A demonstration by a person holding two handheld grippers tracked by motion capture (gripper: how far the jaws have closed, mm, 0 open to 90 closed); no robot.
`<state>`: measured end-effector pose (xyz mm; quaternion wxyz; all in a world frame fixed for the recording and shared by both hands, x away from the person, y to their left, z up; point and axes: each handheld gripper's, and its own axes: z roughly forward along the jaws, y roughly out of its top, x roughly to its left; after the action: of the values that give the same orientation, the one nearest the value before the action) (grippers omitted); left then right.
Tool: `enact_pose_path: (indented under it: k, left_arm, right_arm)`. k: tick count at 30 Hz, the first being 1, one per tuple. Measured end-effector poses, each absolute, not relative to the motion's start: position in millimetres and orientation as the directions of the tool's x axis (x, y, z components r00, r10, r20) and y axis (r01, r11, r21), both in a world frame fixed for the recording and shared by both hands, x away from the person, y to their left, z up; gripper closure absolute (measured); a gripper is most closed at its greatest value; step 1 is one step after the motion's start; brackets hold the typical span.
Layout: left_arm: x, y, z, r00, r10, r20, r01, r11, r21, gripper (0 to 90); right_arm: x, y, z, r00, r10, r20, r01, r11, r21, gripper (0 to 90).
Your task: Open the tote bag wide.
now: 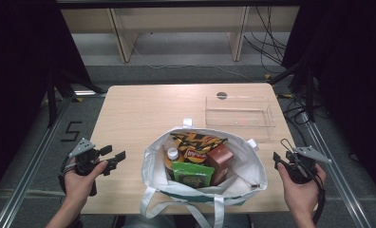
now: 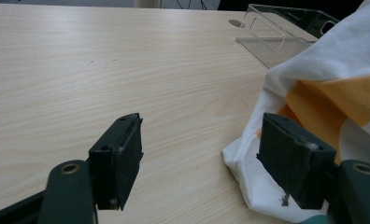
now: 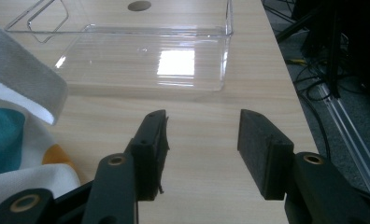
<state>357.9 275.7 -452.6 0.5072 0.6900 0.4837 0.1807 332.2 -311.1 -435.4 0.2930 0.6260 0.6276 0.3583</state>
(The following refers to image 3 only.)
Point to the clear plastic container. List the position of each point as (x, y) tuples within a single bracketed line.
[(142, 71)]

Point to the metal floor rail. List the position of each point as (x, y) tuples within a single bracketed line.
[(351, 137)]

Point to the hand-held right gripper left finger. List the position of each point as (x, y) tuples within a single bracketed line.
[(150, 149)]

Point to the white cloth tote bag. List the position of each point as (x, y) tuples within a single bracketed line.
[(15, 62)]

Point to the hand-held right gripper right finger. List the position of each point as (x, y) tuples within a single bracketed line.
[(261, 149)]

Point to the black metal stand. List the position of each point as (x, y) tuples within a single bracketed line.
[(332, 46)]

